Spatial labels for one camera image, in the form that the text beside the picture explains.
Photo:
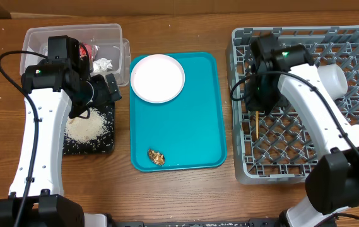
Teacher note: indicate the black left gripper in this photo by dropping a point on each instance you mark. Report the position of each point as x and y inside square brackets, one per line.
[104, 95]

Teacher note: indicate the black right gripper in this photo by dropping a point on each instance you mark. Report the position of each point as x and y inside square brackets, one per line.
[252, 101]

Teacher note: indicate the white tissue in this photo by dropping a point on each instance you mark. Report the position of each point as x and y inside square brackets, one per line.
[102, 65]

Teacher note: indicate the red snack wrapper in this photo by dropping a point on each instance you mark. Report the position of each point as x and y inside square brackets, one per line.
[88, 50]

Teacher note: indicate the white round plate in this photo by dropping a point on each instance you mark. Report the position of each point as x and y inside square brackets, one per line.
[157, 78]

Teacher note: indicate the gold wrapper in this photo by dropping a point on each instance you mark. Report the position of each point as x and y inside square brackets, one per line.
[156, 157]

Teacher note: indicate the grey-green bowl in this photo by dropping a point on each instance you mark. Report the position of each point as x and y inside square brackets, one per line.
[353, 134]

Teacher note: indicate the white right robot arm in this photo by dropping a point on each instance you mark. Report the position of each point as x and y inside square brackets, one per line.
[332, 186]

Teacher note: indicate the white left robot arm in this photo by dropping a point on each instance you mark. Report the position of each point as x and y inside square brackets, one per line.
[58, 88]

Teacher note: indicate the black waste tray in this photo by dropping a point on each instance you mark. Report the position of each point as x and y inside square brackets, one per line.
[104, 145]

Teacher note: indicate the spilled rice pile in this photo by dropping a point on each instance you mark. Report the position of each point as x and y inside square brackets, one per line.
[86, 130]

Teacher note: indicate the clear plastic bin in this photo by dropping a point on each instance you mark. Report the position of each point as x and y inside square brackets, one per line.
[108, 37]

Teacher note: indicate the teal plastic tray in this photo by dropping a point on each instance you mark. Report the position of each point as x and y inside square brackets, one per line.
[188, 130]

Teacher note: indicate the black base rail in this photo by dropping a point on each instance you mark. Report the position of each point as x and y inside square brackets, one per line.
[254, 222]

